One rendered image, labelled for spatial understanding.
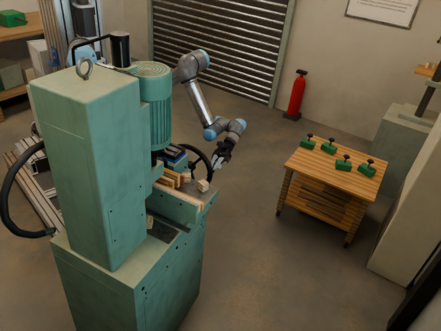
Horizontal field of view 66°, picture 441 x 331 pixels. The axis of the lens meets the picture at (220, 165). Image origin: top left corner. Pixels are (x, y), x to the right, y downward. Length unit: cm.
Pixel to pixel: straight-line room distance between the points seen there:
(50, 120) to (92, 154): 16
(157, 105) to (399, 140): 239
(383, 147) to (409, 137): 23
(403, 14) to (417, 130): 126
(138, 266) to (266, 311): 110
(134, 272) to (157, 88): 71
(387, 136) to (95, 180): 263
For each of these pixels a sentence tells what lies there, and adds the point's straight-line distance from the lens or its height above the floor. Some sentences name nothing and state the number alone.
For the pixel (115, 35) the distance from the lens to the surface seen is 115.
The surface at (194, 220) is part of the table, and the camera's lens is 149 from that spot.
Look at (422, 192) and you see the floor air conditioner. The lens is 229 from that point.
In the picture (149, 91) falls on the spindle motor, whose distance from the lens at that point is 125.
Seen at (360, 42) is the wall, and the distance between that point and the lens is 405.
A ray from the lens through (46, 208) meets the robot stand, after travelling 262.
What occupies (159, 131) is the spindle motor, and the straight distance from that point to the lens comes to 134.
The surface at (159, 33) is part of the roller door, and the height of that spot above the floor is 52.
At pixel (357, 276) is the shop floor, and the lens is 269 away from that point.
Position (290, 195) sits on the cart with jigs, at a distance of 281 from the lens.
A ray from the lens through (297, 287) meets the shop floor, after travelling 246.
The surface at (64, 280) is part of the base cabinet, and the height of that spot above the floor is 55.
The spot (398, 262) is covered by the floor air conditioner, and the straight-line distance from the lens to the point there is 264.
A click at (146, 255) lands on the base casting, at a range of 146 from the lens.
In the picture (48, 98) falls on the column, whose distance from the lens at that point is 107.
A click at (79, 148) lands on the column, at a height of 136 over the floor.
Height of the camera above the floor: 193
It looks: 36 degrees down
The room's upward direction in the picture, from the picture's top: 7 degrees clockwise
